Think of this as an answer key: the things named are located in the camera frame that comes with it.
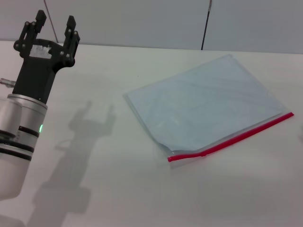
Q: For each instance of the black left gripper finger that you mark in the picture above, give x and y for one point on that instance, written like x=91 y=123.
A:
x=71 y=37
x=28 y=35

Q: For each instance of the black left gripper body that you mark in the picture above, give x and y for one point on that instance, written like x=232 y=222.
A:
x=35 y=73

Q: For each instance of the clear document bag red zipper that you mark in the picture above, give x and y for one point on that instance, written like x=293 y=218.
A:
x=203 y=104

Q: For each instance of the red zipper slider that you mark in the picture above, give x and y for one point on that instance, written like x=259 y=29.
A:
x=203 y=154

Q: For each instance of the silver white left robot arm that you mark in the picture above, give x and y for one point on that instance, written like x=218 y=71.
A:
x=19 y=132

